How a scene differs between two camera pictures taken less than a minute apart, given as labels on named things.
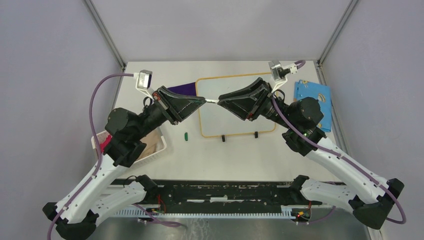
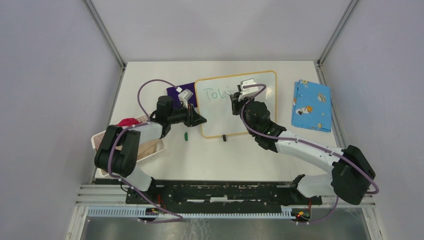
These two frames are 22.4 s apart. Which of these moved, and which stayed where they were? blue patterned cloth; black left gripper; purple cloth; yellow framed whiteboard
Moved: black left gripper
Stayed: blue patterned cloth; yellow framed whiteboard; purple cloth
